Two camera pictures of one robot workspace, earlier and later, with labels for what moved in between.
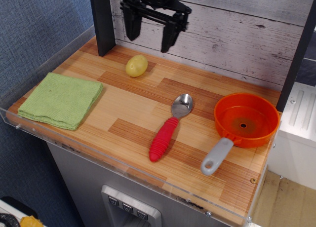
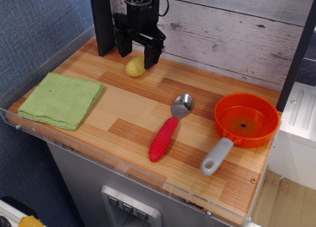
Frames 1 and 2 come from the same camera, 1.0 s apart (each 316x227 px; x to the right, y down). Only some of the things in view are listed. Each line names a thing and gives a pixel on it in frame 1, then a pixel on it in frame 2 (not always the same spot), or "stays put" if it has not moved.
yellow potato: [136, 65] stays put
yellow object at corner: [30, 221] stays put
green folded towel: [62, 101] stays put
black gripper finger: [133, 21] -> [124, 43]
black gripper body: [160, 6] -> [142, 19]
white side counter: [294, 149] stays put
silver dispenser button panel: [123, 210] stays put
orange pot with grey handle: [246, 120] stays put
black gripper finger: [171, 31] -> [152, 55]
